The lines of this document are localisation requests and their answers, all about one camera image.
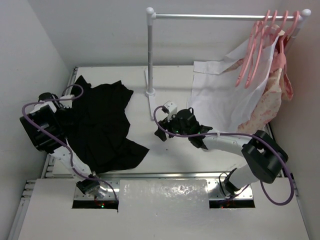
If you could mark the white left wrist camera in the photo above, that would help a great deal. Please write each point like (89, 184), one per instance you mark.
(66, 101)

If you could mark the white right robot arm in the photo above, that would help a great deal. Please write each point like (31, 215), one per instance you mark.
(264, 157)

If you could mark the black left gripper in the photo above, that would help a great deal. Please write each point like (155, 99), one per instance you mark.
(61, 110)

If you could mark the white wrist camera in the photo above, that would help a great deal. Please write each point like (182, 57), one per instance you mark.
(170, 107)
(66, 101)

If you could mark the pink floral garment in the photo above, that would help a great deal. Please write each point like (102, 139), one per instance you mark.
(266, 83)

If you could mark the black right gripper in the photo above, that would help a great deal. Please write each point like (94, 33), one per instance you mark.
(165, 123)

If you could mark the black shirt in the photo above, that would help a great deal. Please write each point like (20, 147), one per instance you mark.
(98, 134)

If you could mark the white foil cover sheet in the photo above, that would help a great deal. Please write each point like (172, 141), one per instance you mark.
(163, 195)

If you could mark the white metal clothes rack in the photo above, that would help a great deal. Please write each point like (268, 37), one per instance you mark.
(151, 16)

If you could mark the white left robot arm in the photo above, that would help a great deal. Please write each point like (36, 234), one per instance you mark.
(44, 122)

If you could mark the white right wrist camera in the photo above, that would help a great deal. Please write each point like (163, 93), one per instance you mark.
(170, 107)

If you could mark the white shirt on hanger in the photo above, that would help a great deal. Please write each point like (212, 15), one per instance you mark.
(212, 88)

